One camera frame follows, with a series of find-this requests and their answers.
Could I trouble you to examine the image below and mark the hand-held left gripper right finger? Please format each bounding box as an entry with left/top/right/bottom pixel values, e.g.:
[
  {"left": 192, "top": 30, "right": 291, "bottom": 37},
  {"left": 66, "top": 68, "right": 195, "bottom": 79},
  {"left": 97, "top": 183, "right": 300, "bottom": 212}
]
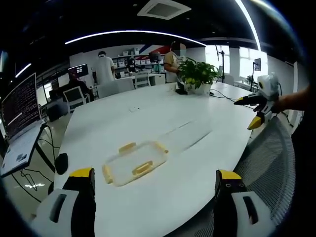
[{"left": 213, "top": 169, "right": 276, "bottom": 237}]

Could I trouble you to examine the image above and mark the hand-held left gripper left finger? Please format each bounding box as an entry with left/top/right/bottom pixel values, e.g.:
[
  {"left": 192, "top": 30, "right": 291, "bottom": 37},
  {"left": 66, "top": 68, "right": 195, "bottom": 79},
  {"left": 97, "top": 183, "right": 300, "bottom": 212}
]
[{"left": 29, "top": 167, "right": 97, "bottom": 237}]

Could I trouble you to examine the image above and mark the clear lid with yellow clips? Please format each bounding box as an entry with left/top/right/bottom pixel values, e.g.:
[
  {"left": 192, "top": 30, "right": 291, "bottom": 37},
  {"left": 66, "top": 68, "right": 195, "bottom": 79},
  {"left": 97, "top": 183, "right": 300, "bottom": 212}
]
[{"left": 102, "top": 140, "right": 170, "bottom": 187}]

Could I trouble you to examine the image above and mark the black tripod stand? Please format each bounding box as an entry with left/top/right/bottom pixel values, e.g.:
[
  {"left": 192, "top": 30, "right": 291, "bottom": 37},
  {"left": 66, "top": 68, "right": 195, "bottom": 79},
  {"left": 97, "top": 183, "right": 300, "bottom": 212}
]
[
  {"left": 249, "top": 58, "right": 262, "bottom": 92},
  {"left": 214, "top": 43, "right": 227, "bottom": 83}
]

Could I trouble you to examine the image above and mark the black rounded object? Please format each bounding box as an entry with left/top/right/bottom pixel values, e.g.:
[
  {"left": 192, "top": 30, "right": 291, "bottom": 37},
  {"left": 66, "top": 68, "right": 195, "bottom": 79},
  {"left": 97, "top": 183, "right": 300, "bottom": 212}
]
[{"left": 55, "top": 153, "right": 69, "bottom": 175}]

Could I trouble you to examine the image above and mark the grey mesh office chair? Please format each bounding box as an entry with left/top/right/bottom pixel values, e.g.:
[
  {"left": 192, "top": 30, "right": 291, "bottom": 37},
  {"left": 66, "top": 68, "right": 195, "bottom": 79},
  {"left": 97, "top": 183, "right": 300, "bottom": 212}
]
[{"left": 190, "top": 115, "right": 296, "bottom": 237}]

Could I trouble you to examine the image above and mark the green potted plant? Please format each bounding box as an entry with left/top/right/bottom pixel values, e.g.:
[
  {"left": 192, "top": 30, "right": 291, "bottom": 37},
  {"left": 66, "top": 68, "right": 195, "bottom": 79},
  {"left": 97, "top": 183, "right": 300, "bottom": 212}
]
[{"left": 177, "top": 57, "right": 220, "bottom": 96}]

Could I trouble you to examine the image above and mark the small black device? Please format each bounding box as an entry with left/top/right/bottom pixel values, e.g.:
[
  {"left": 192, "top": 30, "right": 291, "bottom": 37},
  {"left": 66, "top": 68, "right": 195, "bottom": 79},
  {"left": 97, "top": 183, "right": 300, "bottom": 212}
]
[{"left": 175, "top": 82, "right": 189, "bottom": 95}]

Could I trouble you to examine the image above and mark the open white laptop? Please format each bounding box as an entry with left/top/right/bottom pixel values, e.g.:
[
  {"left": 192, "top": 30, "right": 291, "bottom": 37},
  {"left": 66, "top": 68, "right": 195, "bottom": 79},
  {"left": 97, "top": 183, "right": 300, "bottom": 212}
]
[{"left": 0, "top": 72, "right": 47, "bottom": 177}]

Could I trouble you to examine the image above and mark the white office chair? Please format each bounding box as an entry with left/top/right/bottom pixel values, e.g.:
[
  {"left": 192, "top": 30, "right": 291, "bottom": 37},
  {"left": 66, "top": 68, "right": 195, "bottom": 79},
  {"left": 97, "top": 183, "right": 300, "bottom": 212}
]
[
  {"left": 62, "top": 87, "right": 91, "bottom": 111},
  {"left": 134, "top": 72, "right": 152, "bottom": 89}
]

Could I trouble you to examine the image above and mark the ceiling air vent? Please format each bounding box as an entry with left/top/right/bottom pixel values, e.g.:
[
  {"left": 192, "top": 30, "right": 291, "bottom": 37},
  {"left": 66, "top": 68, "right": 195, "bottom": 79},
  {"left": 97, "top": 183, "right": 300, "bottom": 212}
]
[{"left": 137, "top": 0, "right": 192, "bottom": 20}]

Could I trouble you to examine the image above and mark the black computer monitor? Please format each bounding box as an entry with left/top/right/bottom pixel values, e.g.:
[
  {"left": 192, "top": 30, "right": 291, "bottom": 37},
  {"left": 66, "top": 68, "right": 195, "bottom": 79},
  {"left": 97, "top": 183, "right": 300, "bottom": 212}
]
[{"left": 68, "top": 63, "right": 89, "bottom": 80}]

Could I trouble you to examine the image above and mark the black cable on table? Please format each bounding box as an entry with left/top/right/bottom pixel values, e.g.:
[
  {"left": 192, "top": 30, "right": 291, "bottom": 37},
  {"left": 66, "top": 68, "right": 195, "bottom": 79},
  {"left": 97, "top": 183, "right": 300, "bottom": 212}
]
[{"left": 209, "top": 89, "right": 255, "bottom": 110}]

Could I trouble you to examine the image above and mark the black floor cable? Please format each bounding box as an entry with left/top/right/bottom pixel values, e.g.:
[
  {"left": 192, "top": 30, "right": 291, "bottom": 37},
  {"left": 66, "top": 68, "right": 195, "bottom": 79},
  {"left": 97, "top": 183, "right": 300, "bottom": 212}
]
[{"left": 12, "top": 124, "right": 61, "bottom": 203}]

